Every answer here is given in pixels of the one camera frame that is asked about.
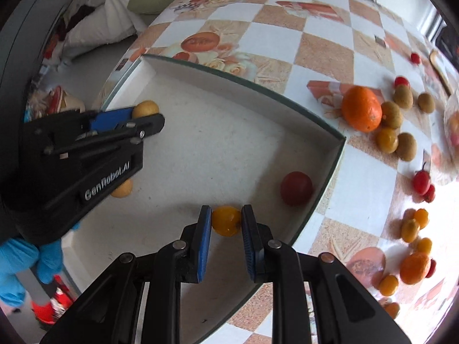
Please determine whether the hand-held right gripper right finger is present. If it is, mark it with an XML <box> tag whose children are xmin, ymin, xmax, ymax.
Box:
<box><xmin>241</xmin><ymin>204</ymin><xmax>413</xmax><ymax>344</ymax></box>

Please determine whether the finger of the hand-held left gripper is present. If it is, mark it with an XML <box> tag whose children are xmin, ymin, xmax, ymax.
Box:
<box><xmin>84</xmin><ymin>107</ymin><xmax>137</xmax><ymax>132</ymax></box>
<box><xmin>76</xmin><ymin>113</ymin><xmax>166</xmax><ymax>145</ymax></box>

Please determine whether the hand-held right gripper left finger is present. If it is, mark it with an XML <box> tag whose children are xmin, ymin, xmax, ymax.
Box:
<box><xmin>39</xmin><ymin>205</ymin><xmax>213</xmax><ymax>344</ymax></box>

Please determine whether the tan longan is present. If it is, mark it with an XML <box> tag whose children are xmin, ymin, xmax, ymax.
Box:
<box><xmin>131</xmin><ymin>100</ymin><xmax>160</xmax><ymax>120</ymax></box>
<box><xmin>110</xmin><ymin>178</ymin><xmax>134</xmax><ymax>199</ymax></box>

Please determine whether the white cardboard box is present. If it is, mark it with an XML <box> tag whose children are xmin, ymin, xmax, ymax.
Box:
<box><xmin>61</xmin><ymin>54</ymin><xmax>347</xmax><ymax>344</ymax></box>

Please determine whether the person's left hand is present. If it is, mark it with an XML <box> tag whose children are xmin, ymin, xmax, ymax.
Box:
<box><xmin>0</xmin><ymin>222</ymin><xmax>81</xmax><ymax>307</ymax></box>

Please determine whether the red and cream snack packet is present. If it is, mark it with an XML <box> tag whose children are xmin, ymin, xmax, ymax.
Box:
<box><xmin>24</xmin><ymin>85</ymin><xmax>87</xmax><ymax>122</ymax></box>

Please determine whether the white cloth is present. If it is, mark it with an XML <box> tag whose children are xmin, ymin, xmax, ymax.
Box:
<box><xmin>64</xmin><ymin>0</ymin><xmax>148</xmax><ymax>58</ymax></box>

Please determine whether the checked patterned tablecloth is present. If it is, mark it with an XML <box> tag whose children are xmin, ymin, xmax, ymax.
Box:
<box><xmin>97</xmin><ymin>0</ymin><xmax>459</xmax><ymax>344</ymax></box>

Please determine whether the small mandarin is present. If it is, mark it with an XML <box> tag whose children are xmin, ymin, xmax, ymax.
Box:
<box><xmin>399</xmin><ymin>252</ymin><xmax>431</xmax><ymax>285</ymax></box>

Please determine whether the large orange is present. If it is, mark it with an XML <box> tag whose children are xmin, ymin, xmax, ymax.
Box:
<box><xmin>341</xmin><ymin>85</ymin><xmax>383</xmax><ymax>133</ymax></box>

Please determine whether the brown longan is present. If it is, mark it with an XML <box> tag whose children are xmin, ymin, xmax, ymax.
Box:
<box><xmin>380</xmin><ymin>101</ymin><xmax>403</xmax><ymax>130</ymax></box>
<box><xmin>392</xmin><ymin>85</ymin><xmax>414</xmax><ymax>110</ymax></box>
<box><xmin>396</xmin><ymin>132</ymin><xmax>417</xmax><ymax>162</ymax></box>
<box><xmin>418</xmin><ymin>92</ymin><xmax>436</xmax><ymax>114</ymax></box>

